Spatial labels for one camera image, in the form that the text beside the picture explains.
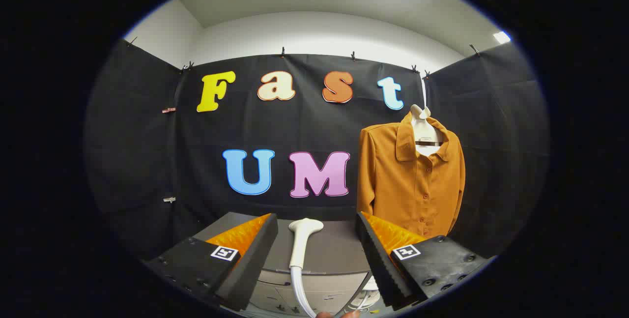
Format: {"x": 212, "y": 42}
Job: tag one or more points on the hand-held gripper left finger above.
{"x": 255, "y": 254}

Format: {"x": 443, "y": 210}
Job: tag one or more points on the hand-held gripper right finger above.
{"x": 378, "y": 259}

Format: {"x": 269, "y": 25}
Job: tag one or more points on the orange button shirt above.
{"x": 398, "y": 185}

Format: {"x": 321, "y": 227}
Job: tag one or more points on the white clothes hanger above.
{"x": 425, "y": 133}

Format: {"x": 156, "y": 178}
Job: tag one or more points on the grey cabinet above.
{"x": 329, "y": 249}

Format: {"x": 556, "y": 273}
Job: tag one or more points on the row of black clips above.
{"x": 282, "y": 53}

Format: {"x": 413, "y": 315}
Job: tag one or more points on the square ceiling light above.
{"x": 501, "y": 37}

